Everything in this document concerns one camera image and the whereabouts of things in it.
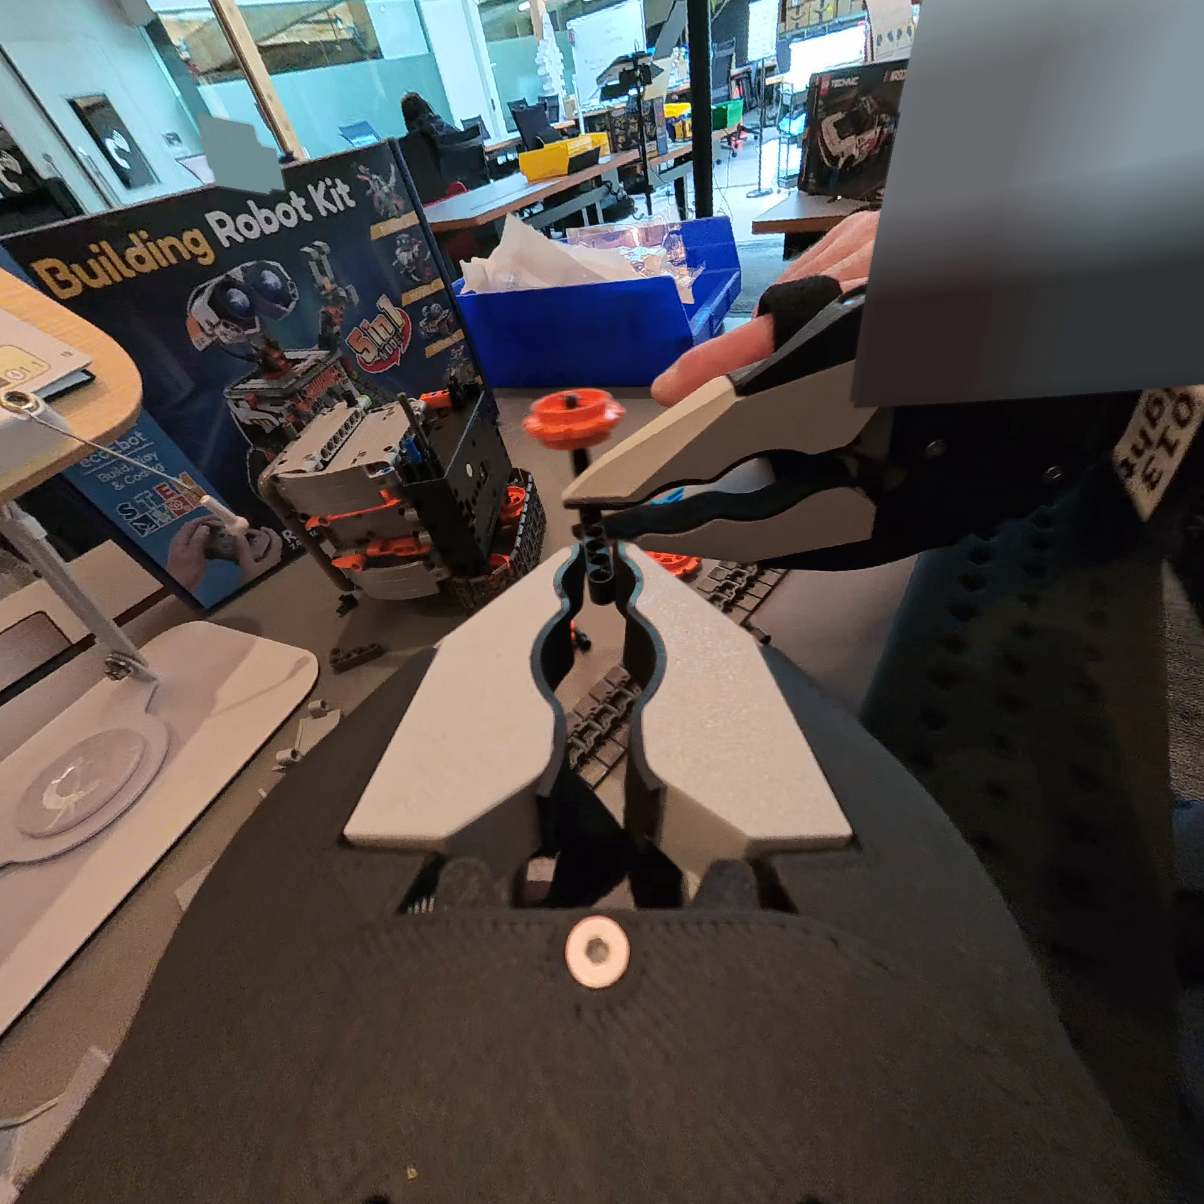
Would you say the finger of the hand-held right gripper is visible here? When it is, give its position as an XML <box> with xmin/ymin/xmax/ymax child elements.
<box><xmin>607</xmin><ymin>470</ymin><xmax>886</xmax><ymax>569</ymax></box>
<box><xmin>561</xmin><ymin>357</ymin><xmax>881</xmax><ymax>513</ymax></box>

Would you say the blue plastic bin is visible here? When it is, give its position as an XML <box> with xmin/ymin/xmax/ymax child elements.
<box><xmin>451</xmin><ymin>216</ymin><xmax>745</xmax><ymax>390</ymax></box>

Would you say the long wooden table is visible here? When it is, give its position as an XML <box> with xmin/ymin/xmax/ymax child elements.
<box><xmin>423</xmin><ymin>147</ymin><xmax>698</xmax><ymax>237</ymax></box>

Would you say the wooden side table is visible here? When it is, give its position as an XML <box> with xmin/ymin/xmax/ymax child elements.
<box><xmin>752</xmin><ymin>188</ymin><xmax>886</xmax><ymax>241</ymax></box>

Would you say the grey toy robot vehicle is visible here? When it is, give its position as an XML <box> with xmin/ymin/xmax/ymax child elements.
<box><xmin>260</xmin><ymin>386</ymin><xmax>547</xmax><ymax>603</ymax></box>

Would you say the instruction booklet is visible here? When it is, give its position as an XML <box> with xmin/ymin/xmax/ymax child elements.
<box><xmin>0</xmin><ymin>339</ymin><xmax>96</xmax><ymax>406</ymax></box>

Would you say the dark toy box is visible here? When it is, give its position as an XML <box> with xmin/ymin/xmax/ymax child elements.
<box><xmin>799</xmin><ymin>56</ymin><xmax>908</xmax><ymax>199</ymax></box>

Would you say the yellow storage bin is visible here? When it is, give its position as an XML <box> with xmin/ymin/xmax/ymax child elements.
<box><xmin>517</xmin><ymin>132</ymin><xmax>613</xmax><ymax>183</ymax></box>

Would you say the black dimpled mat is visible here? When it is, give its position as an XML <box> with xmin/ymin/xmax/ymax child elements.
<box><xmin>862</xmin><ymin>498</ymin><xmax>1204</xmax><ymax>1204</ymax></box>

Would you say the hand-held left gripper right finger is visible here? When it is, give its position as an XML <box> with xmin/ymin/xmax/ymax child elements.
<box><xmin>611</xmin><ymin>550</ymin><xmax>853</xmax><ymax>895</ymax></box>

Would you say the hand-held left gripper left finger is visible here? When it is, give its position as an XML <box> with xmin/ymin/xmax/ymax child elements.
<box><xmin>345</xmin><ymin>550</ymin><xmax>575</xmax><ymax>895</ymax></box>

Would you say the wooden desk riser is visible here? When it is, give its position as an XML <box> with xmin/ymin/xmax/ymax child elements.
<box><xmin>0</xmin><ymin>301</ymin><xmax>146</xmax><ymax>505</ymax></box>

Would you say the grey track chain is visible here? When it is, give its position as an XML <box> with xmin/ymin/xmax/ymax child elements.
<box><xmin>555</xmin><ymin>555</ymin><xmax>792</xmax><ymax>782</ymax></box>

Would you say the robot kit box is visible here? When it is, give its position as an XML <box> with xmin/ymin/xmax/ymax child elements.
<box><xmin>0</xmin><ymin>141</ymin><xmax>475</xmax><ymax>613</ymax></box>

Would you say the grey curved panel piece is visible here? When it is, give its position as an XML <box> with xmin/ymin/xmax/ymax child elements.
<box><xmin>273</xmin><ymin>701</ymin><xmax>343</xmax><ymax>773</ymax></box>

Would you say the long black holed beam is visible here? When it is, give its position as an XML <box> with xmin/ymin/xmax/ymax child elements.
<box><xmin>574</xmin><ymin>442</ymin><xmax>622</xmax><ymax>603</ymax></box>

